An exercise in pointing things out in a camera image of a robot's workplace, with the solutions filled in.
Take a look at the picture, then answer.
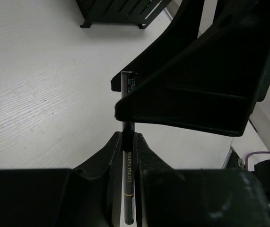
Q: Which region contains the black two-compartment organizer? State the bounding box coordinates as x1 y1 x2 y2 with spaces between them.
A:
76 0 169 29

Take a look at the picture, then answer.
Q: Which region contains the aluminium rail right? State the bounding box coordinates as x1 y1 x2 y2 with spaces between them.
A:
223 122 270 171

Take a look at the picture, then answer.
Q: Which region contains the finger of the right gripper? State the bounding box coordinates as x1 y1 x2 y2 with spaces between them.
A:
122 0 217 85
114 14 270 137

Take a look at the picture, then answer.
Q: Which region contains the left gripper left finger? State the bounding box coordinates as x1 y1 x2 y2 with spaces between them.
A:
0 132 122 227

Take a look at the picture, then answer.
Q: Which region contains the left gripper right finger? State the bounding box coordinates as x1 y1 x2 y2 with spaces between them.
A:
134 133 270 227

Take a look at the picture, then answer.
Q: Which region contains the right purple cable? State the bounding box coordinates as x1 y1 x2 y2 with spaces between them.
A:
242 151 270 170

